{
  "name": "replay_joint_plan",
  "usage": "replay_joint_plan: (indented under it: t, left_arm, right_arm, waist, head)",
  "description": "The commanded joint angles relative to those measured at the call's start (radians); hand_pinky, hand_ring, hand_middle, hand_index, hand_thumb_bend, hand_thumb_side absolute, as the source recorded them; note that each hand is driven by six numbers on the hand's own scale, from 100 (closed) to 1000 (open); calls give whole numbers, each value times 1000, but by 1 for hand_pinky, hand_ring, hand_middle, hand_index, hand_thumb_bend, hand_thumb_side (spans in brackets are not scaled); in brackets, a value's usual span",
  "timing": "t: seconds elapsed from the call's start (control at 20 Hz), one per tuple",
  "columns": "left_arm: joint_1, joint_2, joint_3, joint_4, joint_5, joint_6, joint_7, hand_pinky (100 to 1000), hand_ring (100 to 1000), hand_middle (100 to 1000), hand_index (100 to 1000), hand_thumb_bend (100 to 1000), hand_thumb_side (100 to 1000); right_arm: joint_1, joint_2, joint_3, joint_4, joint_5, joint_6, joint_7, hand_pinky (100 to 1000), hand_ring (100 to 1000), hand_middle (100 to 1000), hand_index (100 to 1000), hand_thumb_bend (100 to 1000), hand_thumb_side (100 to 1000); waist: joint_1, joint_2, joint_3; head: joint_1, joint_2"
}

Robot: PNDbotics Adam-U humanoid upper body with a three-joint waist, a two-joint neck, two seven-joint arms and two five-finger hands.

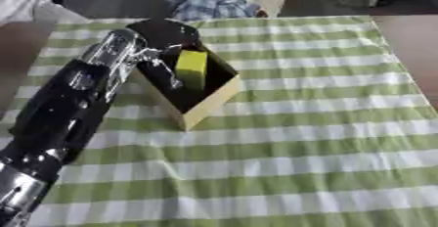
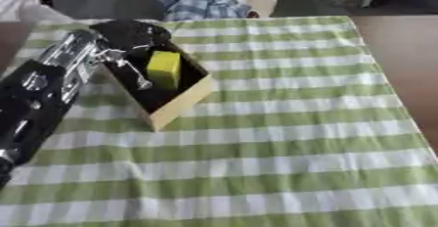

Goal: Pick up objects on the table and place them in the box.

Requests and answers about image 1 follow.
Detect yellow-green rectangular block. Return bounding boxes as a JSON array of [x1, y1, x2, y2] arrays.
[[172, 49, 211, 91]]

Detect person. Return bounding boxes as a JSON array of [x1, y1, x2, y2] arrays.
[[0, 0, 93, 27]]

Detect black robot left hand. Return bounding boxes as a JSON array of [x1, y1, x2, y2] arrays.
[[124, 18, 202, 90]]

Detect tan cardboard box black inside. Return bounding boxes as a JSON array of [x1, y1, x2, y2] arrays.
[[131, 40, 245, 132]]

